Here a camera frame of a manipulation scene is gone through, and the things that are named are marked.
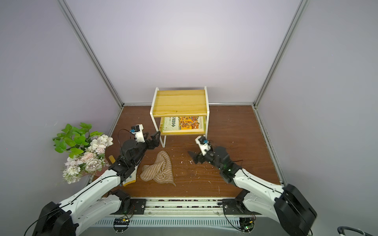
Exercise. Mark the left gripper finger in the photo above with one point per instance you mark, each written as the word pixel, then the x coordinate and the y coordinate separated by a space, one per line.
pixel 156 136
pixel 154 143

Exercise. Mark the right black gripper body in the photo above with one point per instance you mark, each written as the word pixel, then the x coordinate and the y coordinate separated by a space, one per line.
pixel 205 156

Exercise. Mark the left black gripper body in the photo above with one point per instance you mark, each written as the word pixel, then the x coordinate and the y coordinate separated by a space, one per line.
pixel 142 148

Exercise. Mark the beige striped cloth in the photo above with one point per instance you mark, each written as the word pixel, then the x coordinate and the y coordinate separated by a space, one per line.
pixel 161 171

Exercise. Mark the white metal yellow wood bookshelf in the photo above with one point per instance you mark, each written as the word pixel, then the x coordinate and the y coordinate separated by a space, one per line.
pixel 179 103

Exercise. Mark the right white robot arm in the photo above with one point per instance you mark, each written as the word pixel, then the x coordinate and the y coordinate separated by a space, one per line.
pixel 284 204

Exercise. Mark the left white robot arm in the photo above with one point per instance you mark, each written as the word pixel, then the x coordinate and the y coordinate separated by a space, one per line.
pixel 74 215

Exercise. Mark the illustrated picture book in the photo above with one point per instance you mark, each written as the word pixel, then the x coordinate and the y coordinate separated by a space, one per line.
pixel 183 124

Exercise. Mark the white work glove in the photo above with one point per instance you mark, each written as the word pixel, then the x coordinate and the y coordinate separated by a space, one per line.
pixel 130 179

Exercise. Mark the artificial flower bouquet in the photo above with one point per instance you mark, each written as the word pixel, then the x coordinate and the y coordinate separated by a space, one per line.
pixel 85 149

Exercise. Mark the right small circuit board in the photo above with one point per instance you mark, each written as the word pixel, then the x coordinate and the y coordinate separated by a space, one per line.
pixel 246 225

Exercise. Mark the small circuit board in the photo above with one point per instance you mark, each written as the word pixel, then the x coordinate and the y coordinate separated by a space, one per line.
pixel 121 224
pixel 246 225

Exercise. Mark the left small circuit board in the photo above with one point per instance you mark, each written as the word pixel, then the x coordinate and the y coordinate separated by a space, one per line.
pixel 121 224

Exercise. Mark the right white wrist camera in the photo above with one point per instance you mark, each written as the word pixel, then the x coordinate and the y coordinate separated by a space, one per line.
pixel 203 144

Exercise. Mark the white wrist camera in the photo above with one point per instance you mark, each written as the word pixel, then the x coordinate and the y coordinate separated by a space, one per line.
pixel 137 131
pixel 203 144

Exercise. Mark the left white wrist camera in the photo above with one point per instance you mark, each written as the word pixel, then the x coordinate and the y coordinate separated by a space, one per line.
pixel 137 131

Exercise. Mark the yellow handled tool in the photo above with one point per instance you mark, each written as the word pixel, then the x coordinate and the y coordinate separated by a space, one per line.
pixel 112 160

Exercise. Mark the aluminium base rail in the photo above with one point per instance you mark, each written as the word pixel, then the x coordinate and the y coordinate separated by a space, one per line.
pixel 185 212

